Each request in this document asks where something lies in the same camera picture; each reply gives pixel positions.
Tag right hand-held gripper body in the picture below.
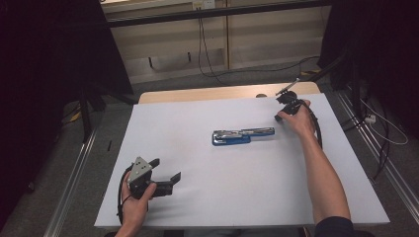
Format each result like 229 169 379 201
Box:
275 77 302 117

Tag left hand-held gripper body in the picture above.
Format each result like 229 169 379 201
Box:
127 156 175 200

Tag blue stapler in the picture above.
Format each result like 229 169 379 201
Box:
211 126 276 147

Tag person's right hand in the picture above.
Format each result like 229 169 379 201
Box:
277 99 317 138

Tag person's left hand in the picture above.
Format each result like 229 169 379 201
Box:
121 179 158 230

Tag black stand leg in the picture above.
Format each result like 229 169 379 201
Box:
308 53 348 83

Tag white board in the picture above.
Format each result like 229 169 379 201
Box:
94 93 390 229

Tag beige shelf unit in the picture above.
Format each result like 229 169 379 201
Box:
100 0 332 85

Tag wooden table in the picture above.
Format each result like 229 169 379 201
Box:
137 81 321 105

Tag black stand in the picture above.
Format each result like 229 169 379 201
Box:
78 83 136 144

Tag person's legs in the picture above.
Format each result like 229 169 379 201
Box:
105 227 315 237

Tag black curtain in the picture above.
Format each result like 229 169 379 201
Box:
0 0 133 228
317 0 419 139

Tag black horizontal bar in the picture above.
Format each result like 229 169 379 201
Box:
107 0 330 29

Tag dark sleeve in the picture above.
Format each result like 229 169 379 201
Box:
313 215 358 237

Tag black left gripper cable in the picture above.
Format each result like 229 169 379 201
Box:
116 164 134 225

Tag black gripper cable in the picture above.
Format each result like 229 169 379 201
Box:
116 164 134 225
296 99 324 150

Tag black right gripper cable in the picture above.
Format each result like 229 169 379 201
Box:
296 99 324 150

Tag metal floor rail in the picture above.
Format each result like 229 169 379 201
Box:
43 126 99 237
335 91 419 225

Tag black hanging cables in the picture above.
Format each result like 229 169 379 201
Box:
197 17 320 87

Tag black floor cables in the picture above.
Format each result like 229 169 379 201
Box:
340 97 392 181

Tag white cable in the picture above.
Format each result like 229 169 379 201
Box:
360 98 410 146

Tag white wall socket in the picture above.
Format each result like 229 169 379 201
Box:
192 0 216 10

